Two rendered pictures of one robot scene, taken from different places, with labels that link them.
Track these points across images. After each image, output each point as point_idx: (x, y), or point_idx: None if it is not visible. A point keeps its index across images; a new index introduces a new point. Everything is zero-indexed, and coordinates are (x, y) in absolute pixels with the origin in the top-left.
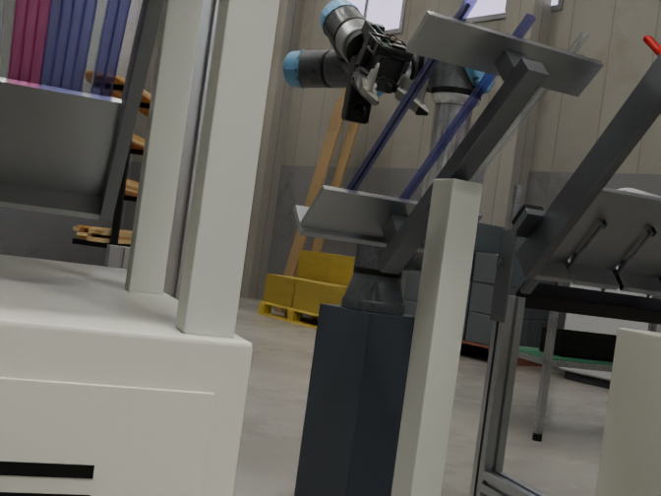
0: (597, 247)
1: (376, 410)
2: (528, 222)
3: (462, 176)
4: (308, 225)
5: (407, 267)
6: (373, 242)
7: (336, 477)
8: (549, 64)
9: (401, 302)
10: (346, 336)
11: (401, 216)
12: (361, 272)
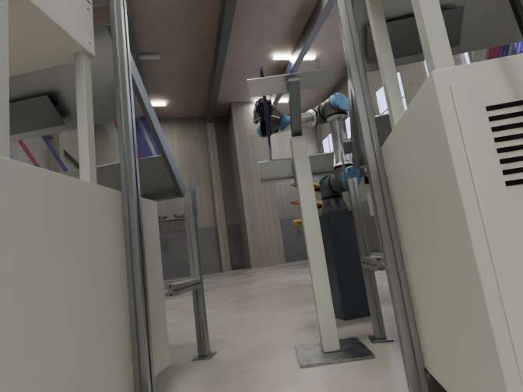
0: None
1: (343, 253)
2: (347, 146)
3: (297, 135)
4: (263, 180)
5: (338, 190)
6: (293, 178)
7: (335, 285)
8: (310, 78)
9: (343, 206)
10: (323, 225)
11: None
12: (323, 199)
